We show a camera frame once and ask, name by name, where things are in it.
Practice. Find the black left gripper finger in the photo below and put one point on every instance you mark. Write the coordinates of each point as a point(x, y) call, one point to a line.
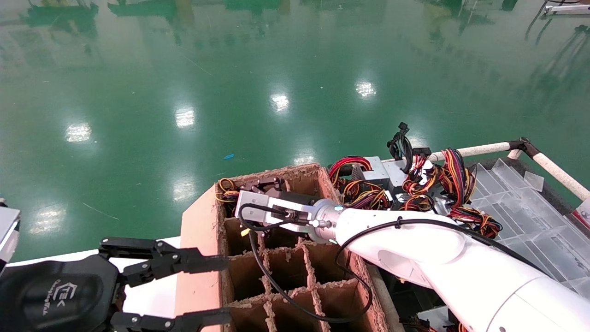
point(207, 263)
point(207, 319)

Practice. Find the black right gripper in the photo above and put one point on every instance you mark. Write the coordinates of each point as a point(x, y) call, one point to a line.
point(299, 197)

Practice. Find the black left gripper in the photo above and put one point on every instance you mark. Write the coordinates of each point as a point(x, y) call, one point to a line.
point(46, 299)

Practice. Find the brown divided cardboard box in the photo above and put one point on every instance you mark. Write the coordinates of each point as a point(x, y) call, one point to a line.
point(198, 226)

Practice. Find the black pipe corner joint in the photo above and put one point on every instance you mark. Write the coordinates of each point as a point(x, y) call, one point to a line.
point(525, 146)

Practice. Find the clear plastic divider tray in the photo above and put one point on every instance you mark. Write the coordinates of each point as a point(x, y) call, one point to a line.
point(530, 216)

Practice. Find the white label sign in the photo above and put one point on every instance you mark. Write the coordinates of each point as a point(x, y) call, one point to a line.
point(584, 213)

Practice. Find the white metal floor stand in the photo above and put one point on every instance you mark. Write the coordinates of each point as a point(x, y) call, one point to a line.
point(569, 8)

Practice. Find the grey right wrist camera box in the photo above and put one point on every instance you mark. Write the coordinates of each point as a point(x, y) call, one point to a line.
point(253, 205)

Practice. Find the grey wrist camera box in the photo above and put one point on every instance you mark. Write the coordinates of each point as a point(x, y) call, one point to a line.
point(8, 226)
point(253, 205)

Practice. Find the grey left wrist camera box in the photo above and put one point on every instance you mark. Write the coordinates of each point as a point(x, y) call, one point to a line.
point(8, 226)

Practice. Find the white cart rail pipe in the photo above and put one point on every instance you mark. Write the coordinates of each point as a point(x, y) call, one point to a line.
point(387, 309)
point(479, 150)
point(560, 174)

